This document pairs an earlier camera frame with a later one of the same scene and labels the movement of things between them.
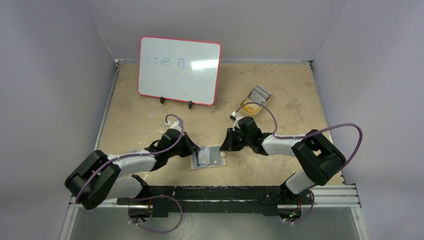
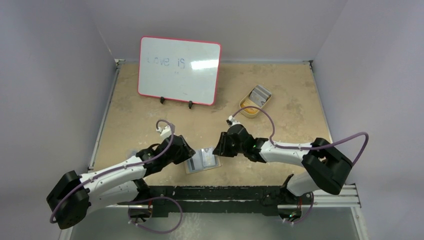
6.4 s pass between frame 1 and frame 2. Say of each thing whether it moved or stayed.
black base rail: stayed
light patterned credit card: moved
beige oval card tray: stayed
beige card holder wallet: moved
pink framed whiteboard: stayed
